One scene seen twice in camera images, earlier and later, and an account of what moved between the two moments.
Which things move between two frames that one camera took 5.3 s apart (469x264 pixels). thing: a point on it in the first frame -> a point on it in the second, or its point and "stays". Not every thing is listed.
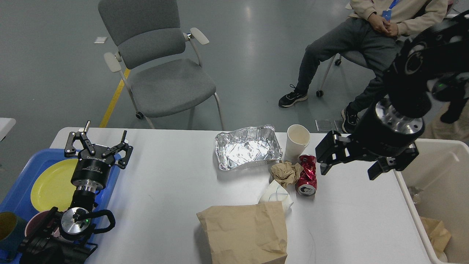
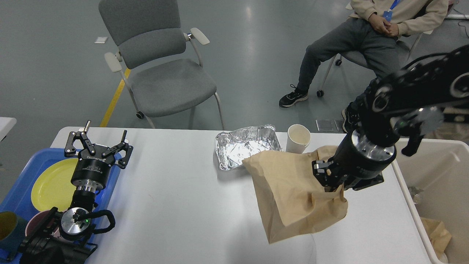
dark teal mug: [13, 232] stays
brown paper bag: [251, 234] -> [291, 197]
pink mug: [34, 222] stays
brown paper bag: [439, 236] stays
